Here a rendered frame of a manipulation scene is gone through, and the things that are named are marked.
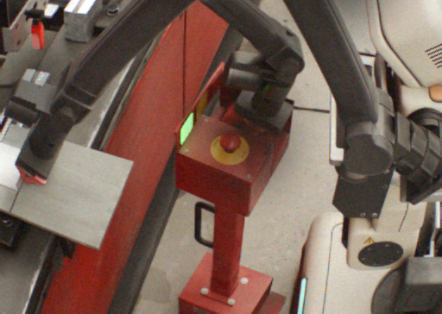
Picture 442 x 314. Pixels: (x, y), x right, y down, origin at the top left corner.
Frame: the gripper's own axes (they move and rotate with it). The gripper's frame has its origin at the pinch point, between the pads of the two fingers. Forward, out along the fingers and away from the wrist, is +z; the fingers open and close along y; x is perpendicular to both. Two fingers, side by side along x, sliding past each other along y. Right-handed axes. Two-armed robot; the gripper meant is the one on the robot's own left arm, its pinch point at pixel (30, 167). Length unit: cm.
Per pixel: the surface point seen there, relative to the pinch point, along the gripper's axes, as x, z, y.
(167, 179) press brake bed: 44, 85, -71
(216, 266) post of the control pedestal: 56, 55, -35
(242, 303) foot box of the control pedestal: 69, 65, -34
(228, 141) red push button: 33.0, 5.8, -31.1
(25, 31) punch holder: -13.9, -13.7, -14.3
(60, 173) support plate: 5.7, -1.3, -1.7
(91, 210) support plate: 12.9, -4.9, 3.3
